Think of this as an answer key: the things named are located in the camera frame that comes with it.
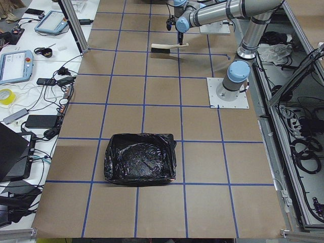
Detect far teach pendant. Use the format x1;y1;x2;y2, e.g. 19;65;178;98
34;10;68;35

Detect teach pendant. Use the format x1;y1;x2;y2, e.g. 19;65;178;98
1;50;33;85
34;10;68;35

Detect cream hand brush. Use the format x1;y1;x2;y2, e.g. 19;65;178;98
151;43;189;54

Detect black laptop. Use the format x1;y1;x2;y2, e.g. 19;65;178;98
1;124;36;182

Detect white crumpled cloth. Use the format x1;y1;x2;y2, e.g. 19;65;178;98
258;44;292;65

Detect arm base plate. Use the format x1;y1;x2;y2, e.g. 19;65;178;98
207;77;249;109
199;20;231;35

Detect near teach pendant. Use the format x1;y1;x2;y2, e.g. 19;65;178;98
1;50;33;85

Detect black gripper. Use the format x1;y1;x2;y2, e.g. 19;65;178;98
177;31;184;45

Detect black power brick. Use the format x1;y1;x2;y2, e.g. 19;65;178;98
25;115;58;129

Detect black scissors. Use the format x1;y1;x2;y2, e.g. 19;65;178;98
33;44;55;55

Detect left black lined trash bin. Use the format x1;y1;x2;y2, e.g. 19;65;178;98
103;133;177;186

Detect grey usb hub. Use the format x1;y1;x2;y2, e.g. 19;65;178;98
3;108;29;125

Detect yellow tape roll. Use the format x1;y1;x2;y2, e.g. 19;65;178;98
0;89;20;106

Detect aluminium frame post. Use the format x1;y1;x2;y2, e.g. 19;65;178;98
58;0;89;54

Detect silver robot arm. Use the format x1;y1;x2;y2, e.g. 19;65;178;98
168;0;283;101

